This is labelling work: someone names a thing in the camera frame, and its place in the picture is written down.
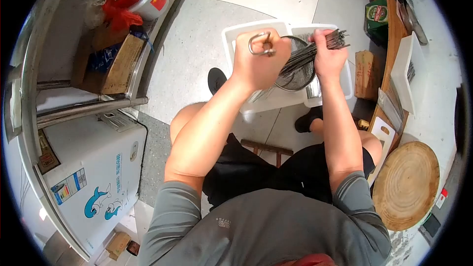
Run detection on person's right hand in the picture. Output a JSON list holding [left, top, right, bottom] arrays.
[[308, 29, 350, 82]]

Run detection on person's left hand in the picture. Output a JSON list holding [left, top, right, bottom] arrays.
[[231, 28, 292, 93]]

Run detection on person's left fingers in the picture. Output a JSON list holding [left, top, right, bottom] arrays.
[[236, 28, 292, 50]]

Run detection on person's right fingers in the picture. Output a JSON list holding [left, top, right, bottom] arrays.
[[308, 29, 338, 50]]

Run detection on bundle of metal skewers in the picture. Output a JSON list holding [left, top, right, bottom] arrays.
[[248, 29, 351, 104]]

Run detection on round metal wire strainer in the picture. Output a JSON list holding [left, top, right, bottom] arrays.
[[248, 31, 317, 92]]

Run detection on small white plastic tray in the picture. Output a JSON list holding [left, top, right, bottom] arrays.
[[290, 24, 355, 109]]

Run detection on brown printed cardboard box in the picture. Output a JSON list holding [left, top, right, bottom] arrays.
[[354, 50, 378, 100]]

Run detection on green carton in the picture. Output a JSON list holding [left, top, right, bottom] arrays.
[[364, 0, 389, 46]]

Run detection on large white plastic tray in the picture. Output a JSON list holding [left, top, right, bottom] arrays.
[[221, 19, 308, 115]]

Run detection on long brown wooden plank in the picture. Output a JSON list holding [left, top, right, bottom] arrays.
[[370, 0, 411, 156]]

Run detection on white plastic tray standing upright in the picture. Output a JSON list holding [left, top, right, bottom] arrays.
[[390, 31, 426, 117]]

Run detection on wooden stool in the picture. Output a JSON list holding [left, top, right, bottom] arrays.
[[240, 139, 295, 168]]

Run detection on red plastic bag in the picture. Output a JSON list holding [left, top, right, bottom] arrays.
[[102, 0, 143, 32]]

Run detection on open brown cardboard box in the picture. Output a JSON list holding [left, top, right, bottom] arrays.
[[70, 26, 147, 96]]

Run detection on blue packet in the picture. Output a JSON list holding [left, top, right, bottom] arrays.
[[88, 44, 123, 73]]

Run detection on round wooden chopping board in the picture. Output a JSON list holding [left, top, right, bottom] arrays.
[[372, 141, 441, 232]]

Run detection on person's body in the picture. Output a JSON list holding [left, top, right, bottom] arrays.
[[137, 172, 392, 266]]

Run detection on white dolphin print chest freezer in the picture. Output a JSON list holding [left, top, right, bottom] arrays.
[[35, 113, 148, 261]]

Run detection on stainless steel work table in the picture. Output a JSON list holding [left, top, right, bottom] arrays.
[[3, 0, 197, 167]]

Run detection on small cardboard box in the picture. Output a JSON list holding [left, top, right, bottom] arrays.
[[106, 231, 132, 261]]

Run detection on white cutting board with handle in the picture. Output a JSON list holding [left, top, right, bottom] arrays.
[[367, 116, 396, 187]]

